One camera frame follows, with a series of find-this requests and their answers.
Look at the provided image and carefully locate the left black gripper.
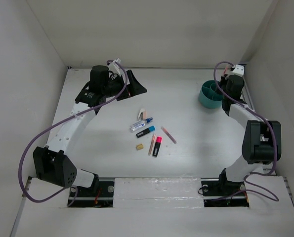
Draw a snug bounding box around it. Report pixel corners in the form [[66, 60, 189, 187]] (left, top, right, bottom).
[[102, 70, 146, 101]]

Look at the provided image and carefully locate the teal round divided organizer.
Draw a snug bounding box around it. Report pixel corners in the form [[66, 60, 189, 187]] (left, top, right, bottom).
[[198, 80, 222, 109]]

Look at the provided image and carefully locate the pink translucent pen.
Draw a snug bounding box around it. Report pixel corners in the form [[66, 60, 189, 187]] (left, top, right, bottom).
[[161, 126, 177, 144]]

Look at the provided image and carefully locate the orange thin pencil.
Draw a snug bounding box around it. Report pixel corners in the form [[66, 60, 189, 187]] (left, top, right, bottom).
[[148, 134, 156, 156]]

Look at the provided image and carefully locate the orange pen with white grip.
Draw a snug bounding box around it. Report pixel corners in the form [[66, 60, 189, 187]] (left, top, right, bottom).
[[222, 66, 228, 76]]

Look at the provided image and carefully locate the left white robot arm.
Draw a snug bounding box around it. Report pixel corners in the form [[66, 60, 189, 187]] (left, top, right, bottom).
[[33, 64, 147, 196]]

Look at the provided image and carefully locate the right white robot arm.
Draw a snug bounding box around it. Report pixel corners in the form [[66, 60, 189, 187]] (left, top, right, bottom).
[[217, 74, 282, 196]]

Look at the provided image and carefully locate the clear blue-capped glue bottle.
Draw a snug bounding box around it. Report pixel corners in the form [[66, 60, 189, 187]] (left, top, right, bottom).
[[130, 117, 153, 132]]

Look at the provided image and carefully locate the blue black highlighter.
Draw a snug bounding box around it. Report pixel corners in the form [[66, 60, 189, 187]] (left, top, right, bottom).
[[136, 126, 155, 138]]

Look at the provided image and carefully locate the small tan eraser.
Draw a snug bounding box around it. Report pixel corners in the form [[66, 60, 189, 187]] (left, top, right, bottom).
[[136, 144, 143, 150]]

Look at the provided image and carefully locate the pink black highlighter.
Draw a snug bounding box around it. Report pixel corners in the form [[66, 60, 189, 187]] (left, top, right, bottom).
[[152, 136, 162, 157]]

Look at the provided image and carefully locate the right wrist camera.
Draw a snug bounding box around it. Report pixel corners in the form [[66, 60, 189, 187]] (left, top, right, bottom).
[[230, 64, 245, 77]]

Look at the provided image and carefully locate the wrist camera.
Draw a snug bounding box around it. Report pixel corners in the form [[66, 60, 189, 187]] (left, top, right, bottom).
[[230, 64, 245, 77], [107, 58, 121, 74]]

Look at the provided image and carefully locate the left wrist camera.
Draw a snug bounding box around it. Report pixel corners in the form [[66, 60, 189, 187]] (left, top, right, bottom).
[[107, 58, 121, 74]]

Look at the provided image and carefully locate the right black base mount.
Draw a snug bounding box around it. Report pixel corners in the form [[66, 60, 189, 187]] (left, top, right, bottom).
[[198, 179, 250, 207]]

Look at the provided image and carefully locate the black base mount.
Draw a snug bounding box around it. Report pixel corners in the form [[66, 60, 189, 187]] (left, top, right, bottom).
[[67, 179, 115, 208], [198, 179, 250, 207]]

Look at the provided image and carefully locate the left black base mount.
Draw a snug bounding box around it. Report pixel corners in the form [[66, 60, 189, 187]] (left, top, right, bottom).
[[67, 179, 115, 208]]

